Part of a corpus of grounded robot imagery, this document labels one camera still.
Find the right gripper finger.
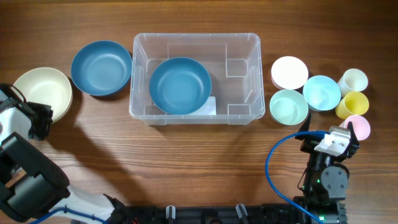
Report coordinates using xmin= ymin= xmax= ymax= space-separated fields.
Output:
xmin=347 ymin=121 xmax=359 ymax=145
xmin=298 ymin=112 xmax=312 ymax=132

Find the mint green small bowl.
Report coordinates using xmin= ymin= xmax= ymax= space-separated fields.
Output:
xmin=269 ymin=90 xmax=309 ymax=126

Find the cream large bowl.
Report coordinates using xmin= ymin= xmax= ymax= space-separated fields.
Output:
xmin=14 ymin=67 xmax=73 ymax=123

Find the dark blue bowl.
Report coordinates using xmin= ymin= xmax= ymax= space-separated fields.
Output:
xmin=149 ymin=57 xmax=212 ymax=115
xmin=71 ymin=40 xmax=132 ymax=96

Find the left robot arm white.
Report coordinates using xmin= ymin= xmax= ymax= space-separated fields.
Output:
xmin=1 ymin=83 xmax=131 ymax=223

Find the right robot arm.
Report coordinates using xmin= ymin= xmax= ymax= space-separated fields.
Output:
xmin=294 ymin=122 xmax=360 ymax=223

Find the pink cup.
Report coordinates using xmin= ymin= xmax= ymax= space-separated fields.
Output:
xmin=340 ymin=115 xmax=371 ymax=141

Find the light blue small bowl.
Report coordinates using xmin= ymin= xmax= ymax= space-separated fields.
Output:
xmin=302 ymin=75 xmax=341 ymax=111

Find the yellow cup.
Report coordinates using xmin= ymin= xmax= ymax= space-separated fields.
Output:
xmin=335 ymin=91 xmax=369 ymax=119

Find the white pink small bowl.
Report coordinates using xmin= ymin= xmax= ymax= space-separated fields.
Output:
xmin=271 ymin=56 xmax=309 ymax=90

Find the cream cup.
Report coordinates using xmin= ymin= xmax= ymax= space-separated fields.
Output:
xmin=337 ymin=68 xmax=369 ymax=97

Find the clear plastic storage bin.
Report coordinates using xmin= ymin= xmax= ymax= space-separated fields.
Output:
xmin=129 ymin=33 xmax=266 ymax=126

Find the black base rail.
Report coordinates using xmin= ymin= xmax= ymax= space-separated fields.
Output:
xmin=124 ymin=203 xmax=348 ymax=224

